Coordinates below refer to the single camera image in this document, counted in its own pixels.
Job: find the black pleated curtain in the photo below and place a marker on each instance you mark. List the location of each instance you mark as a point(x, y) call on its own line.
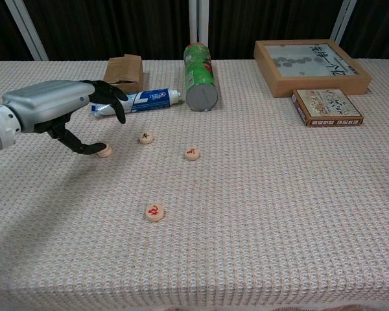
point(0, 32)
point(110, 29)
point(266, 22)
point(379, 29)

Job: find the blue white toothpaste tube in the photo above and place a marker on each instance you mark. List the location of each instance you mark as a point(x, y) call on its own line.
point(152, 98)

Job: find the wooden picture frame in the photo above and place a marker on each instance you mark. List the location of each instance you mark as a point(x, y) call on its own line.
point(311, 61)

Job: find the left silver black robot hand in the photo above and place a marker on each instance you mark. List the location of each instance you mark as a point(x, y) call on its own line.
point(48, 103)

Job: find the green chips can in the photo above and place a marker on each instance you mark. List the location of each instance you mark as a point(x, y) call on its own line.
point(197, 74)

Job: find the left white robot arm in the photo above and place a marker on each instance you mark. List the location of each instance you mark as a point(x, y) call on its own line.
point(0, 129)

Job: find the brown printed card box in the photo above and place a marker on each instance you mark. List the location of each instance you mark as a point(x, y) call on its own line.
point(324, 103)

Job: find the wooden token bottom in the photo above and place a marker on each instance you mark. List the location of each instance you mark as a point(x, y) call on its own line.
point(154, 212)

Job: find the wooden token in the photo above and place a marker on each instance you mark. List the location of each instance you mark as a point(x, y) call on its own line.
point(104, 155)
point(146, 137)
point(192, 153)
point(154, 212)
point(109, 149)

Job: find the white metal post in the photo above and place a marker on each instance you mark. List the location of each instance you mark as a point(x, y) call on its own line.
point(197, 19)
point(343, 19)
point(26, 29)

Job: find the beige woven tablecloth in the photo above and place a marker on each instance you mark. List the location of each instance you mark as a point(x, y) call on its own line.
point(246, 210)

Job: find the brown taped cardboard box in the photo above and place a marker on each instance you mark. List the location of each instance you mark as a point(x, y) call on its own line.
point(123, 73)

